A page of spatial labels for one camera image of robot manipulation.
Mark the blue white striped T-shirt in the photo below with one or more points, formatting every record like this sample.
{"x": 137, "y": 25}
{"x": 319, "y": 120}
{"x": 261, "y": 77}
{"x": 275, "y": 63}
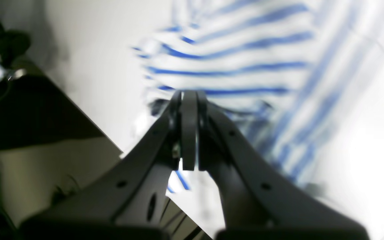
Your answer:
{"x": 284, "y": 71}

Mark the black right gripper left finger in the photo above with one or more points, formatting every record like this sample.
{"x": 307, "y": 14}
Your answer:
{"x": 127, "y": 202}

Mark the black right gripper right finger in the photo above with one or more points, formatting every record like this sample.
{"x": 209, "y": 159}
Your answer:
{"x": 257, "y": 202}

